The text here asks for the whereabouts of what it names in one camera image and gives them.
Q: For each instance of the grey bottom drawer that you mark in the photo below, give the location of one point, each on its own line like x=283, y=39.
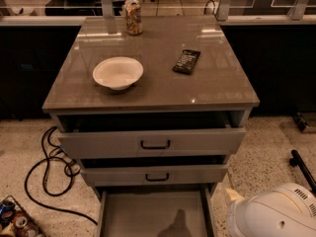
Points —
x=160, y=214

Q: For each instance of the grey drawer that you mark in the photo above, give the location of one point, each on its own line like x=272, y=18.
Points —
x=150, y=171
x=160, y=214
x=152, y=143

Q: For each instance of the white bowl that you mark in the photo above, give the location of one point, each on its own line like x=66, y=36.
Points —
x=118, y=73

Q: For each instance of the grey drawer cabinet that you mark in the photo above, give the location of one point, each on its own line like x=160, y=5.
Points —
x=217, y=94

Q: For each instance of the yellow soda can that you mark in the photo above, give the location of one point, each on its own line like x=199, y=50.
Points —
x=133, y=17

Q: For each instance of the dark floor bracket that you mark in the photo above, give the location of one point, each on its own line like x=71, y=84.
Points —
x=306, y=122

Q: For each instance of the black snack bar packet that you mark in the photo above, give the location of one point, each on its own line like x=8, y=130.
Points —
x=187, y=61

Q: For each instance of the grey middle drawer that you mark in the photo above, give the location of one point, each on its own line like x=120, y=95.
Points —
x=150, y=171

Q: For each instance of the black pole on floor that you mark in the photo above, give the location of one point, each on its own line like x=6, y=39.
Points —
x=296, y=160

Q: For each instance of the grey top drawer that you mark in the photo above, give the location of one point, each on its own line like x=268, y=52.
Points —
x=152, y=143

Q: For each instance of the person in dark clothes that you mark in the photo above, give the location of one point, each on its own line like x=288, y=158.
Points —
x=73, y=8

